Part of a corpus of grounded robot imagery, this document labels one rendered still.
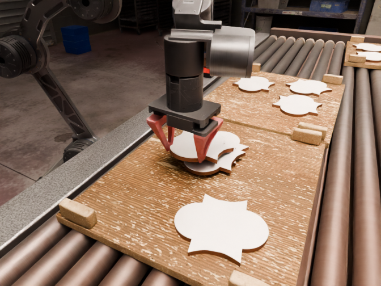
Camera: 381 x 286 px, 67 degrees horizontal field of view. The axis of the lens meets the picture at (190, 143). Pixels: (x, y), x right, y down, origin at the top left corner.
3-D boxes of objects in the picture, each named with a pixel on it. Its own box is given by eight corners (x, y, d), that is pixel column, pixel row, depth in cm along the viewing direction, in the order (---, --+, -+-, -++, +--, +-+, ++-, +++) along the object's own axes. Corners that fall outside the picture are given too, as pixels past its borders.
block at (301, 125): (295, 134, 65) (297, 123, 64) (297, 131, 67) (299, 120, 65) (324, 141, 63) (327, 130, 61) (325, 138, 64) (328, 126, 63)
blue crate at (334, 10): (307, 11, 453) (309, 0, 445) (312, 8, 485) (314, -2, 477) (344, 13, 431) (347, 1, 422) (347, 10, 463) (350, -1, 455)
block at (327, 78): (321, 82, 94) (322, 74, 93) (321, 80, 96) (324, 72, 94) (341, 85, 92) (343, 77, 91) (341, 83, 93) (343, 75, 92)
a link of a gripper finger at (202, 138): (187, 143, 55) (187, 98, 50) (221, 155, 52) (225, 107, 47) (166, 162, 50) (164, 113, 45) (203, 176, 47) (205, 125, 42)
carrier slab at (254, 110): (187, 114, 78) (187, 109, 77) (241, 72, 108) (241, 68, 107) (327, 149, 63) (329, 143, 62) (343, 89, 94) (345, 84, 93)
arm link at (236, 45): (186, 38, 51) (181, -9, 44) (253, 42, 49) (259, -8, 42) (172, 89, 45) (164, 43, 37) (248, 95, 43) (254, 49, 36)
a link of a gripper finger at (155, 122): (169, 138, 57) (168, 93, 51) (201, 148, 54) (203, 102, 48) (148, 155, 52) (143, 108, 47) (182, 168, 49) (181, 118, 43)
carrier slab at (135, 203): (57, 222, 45) (54, 214, 44) (182, 117, 76) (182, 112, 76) (285, 331, 32) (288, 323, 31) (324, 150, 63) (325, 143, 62)
